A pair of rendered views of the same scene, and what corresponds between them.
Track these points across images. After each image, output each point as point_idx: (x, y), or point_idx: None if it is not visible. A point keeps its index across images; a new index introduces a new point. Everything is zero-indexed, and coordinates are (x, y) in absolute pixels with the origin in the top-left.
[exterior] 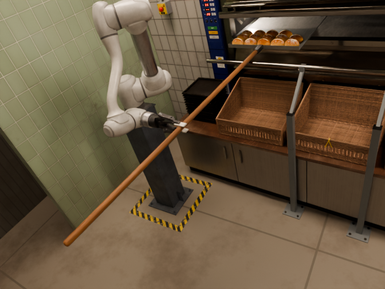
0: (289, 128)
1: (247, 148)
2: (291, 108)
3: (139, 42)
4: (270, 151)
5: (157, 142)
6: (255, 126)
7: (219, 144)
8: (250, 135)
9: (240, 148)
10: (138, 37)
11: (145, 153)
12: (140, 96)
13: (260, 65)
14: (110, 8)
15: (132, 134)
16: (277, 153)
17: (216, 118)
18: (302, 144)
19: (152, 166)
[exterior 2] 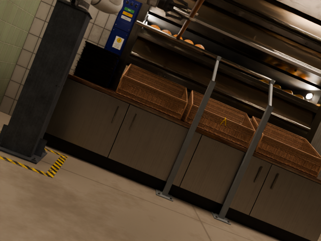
0: (208, 93)
1: (146, 114)
2: (213, 78)
3: None
4: (171, 119)
5: (72, 57)
6: (164, 93)
7: (113, 103)
8: (152, 101)
9: (138, 112)
10: None
11: (56, 59)
12: None
13: (187, 44)
14: None
15: (58, 27)
16: (177, 122)
17: (123, 74)
18: (200, 120)
19: (50, 80)
